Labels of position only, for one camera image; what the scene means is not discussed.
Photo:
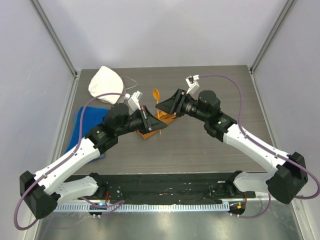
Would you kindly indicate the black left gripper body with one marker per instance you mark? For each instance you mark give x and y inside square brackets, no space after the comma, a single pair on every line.
[138,121]

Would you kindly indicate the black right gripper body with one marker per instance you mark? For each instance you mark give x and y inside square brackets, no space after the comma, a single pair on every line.
[179,102]

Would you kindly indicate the orange satin napkin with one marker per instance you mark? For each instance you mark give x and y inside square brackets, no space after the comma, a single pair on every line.
[163,117]

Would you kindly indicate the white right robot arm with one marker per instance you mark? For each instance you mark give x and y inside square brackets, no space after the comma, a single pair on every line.
[283,177]

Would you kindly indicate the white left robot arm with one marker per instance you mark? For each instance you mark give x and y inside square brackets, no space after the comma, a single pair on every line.
[47,188]

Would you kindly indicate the blue towel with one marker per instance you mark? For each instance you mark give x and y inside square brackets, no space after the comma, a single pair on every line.
[92,117]

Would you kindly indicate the white cloth cap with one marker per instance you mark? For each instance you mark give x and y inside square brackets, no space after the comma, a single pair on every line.
[105,81]

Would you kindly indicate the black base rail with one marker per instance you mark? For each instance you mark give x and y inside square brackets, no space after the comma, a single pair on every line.
[171,188]

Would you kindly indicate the white slotted cable duct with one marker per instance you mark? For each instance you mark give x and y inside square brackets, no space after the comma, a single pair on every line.
[126,208]

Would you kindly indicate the right aluminium frame post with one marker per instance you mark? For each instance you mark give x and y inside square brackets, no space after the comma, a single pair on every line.
[281,18]

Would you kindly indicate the aluminium frame post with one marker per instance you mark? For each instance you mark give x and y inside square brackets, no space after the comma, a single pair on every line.
[53,35]
[281,18]

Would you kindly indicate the left aluminium frame post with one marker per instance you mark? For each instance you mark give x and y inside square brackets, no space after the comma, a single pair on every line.
[53,35]

